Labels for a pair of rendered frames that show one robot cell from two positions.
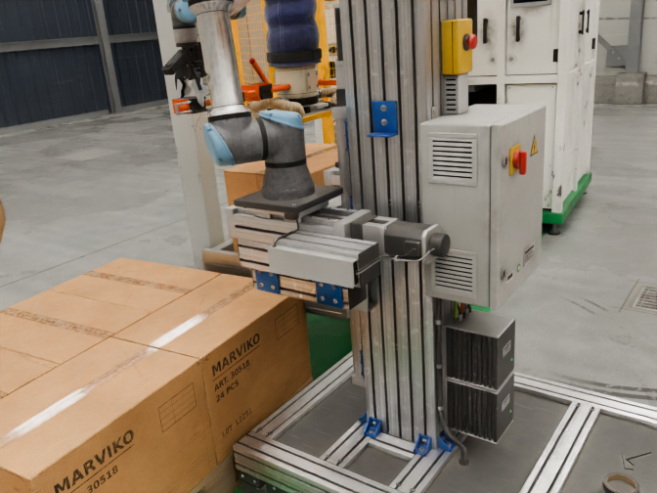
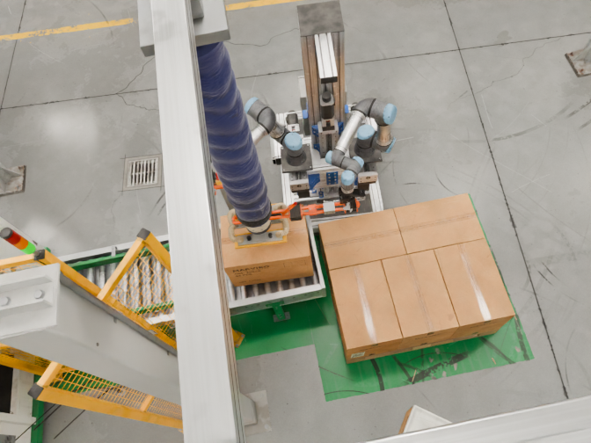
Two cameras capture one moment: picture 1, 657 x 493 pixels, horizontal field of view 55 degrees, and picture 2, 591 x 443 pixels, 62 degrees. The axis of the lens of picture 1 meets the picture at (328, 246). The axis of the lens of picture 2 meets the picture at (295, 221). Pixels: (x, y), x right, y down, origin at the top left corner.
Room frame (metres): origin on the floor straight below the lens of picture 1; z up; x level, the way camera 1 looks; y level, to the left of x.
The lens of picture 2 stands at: (3.25, 1.46, 4.04)
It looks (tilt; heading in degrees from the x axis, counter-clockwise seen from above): 64 degrees down; 239
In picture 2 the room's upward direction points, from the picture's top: 12 degrees counter-clockwise
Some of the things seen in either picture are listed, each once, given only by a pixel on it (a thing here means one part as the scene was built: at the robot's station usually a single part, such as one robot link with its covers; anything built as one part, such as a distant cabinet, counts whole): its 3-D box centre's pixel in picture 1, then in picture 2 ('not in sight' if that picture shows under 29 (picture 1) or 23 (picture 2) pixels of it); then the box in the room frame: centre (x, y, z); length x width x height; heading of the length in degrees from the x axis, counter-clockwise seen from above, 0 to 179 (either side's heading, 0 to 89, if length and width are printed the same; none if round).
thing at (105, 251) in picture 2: not in sight; (164, 243); (3.23, -0.65, 0.50); 2.31 x 0.05 x 0.19; 149
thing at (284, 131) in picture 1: (280, 134); (366, 135); (1.73, 0.11, 1.20); 0.13 x 0.12 x 0.14; 110
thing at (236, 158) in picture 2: not in sight; (222, 123); (2.69, 0.07, 2.22); 0.24 x 0.24 x 1.25
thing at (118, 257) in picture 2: not in sight; (115, 254); (3.56, -0.78, 0.60); 1.60 x 0.10 x 0.09; 149
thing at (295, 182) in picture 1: (286, 175); (364, 145); (1.73, 0.10, 1.09); 0.15 x 0.15 x 0.10
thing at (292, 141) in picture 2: not in sight; (293, 143); (2.13, -0.21, 1.20); 0.13 x 0.12 x 0.14; 93
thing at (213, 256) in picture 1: (270, 264); (314, 246); (2.40, 0.24, 0.58); 0.70 x 0.03 x 0.06; 59
